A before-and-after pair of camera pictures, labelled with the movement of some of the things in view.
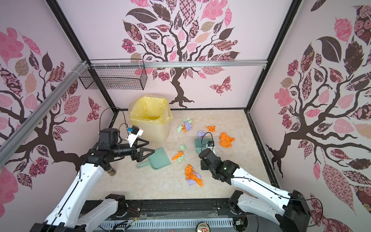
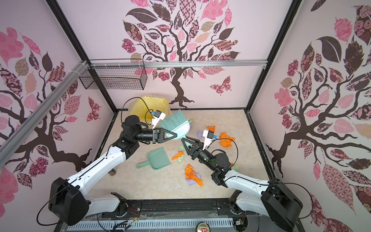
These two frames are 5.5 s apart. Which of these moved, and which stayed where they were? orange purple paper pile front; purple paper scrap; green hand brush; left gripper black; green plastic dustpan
Moved: green hand brush; left gripper black
Stayed: green plastic dustpan; purple paper scrap; orange purple paper pile front
